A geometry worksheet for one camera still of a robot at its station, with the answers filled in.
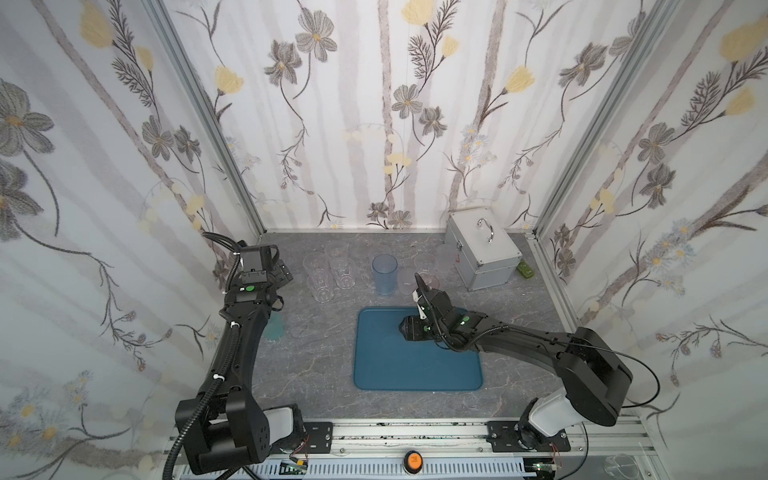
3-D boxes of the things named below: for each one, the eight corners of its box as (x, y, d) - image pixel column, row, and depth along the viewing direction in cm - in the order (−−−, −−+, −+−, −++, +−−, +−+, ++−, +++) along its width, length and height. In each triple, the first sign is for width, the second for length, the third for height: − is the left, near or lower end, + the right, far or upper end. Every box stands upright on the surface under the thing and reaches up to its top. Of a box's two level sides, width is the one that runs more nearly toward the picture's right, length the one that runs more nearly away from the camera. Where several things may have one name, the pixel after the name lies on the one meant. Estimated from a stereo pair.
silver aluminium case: (464, 296, 104) (475, 266, 91) (438, 244, 120) (444, 212, 106) (509, 285, 107) (526, 255, 94) (478, 236, 123) (489, 204, 109)
